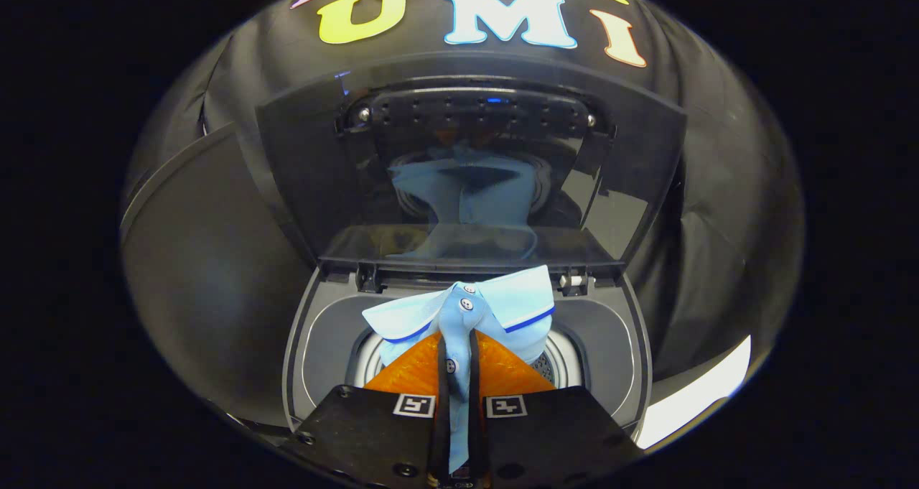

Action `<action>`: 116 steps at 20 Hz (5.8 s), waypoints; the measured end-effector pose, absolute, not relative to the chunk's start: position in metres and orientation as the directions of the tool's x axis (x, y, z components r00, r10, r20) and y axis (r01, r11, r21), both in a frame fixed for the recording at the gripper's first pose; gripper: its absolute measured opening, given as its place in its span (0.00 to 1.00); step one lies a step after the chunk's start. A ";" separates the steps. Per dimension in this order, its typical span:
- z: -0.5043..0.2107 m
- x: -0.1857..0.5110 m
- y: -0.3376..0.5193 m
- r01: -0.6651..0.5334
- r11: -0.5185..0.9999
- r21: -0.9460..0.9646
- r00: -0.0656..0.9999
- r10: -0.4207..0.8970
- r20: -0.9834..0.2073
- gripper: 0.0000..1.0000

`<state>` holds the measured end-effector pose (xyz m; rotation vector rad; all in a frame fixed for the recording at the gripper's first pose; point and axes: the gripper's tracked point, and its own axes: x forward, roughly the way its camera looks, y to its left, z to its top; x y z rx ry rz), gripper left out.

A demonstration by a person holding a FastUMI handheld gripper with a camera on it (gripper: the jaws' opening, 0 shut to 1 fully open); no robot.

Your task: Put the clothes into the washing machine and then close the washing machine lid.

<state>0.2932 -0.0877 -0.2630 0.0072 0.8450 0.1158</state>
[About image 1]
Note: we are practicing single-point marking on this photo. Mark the dark glass washing machine lid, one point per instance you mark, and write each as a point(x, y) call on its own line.
point(309, 159)

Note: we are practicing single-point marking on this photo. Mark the white flat panel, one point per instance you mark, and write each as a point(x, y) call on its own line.
point(689, 396)

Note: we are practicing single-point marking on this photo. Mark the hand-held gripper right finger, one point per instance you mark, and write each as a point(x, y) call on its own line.
point(560, 431)

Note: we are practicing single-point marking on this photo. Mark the light blue polo shirt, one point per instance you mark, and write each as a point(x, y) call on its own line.
point(502, 306)

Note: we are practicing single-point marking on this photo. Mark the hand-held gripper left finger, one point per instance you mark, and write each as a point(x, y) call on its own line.
point(359, 431)

